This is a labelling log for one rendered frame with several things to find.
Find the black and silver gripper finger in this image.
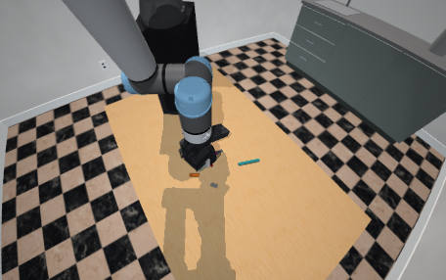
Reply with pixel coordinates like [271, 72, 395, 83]
[199, 152, 216, 171]

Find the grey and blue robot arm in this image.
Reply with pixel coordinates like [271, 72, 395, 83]
[62, 0, 230, 144]

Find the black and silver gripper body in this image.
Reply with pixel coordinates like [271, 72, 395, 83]
[179, 136, 215, 172]

